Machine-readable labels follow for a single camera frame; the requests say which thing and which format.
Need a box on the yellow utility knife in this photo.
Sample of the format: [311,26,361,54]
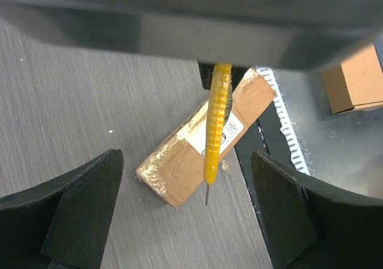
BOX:
[203,63,232,204]

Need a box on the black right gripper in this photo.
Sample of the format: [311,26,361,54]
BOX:
[1,0,382,90]

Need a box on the white slotted cable duct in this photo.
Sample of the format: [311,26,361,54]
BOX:
[256,67,310,176]

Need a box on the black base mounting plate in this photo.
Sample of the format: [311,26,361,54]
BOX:
[233,101,294,192]

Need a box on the cardboard box on floor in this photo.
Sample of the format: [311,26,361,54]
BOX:
[321,44,382,114]

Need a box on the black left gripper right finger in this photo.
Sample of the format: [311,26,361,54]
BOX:
[251,152,382,268]

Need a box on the brown cardboard express box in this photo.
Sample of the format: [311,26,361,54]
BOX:
[136,69,276,208]

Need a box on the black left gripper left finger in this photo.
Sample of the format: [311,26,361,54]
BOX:
[1,149,124,268]

